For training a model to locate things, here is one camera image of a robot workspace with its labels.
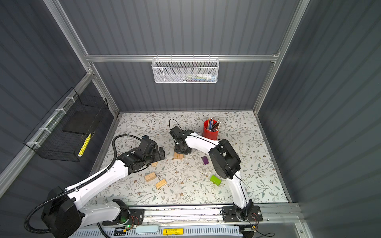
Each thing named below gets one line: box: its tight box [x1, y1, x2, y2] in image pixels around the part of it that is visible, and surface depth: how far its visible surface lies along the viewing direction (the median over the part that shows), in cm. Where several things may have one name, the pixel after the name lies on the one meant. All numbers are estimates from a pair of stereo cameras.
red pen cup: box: [202, 119, 219, 141], surface depth 98 cm
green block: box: [209, 175, 222, 187], surface depth 86 cm
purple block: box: [200, 155, 209, 166], surface depth 95 cm
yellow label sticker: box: [162, 228, 185, 236], surface depth 69 cm
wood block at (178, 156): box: [174, 151, 185, 160], surface depth 95 cm
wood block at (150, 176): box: [144, 171, 157, 182], surface depth 86 cm
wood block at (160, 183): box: [155, 178, 167, 189], surface depth 86 cm
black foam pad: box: [62, 108, 102, 135], surface depth 77 cm
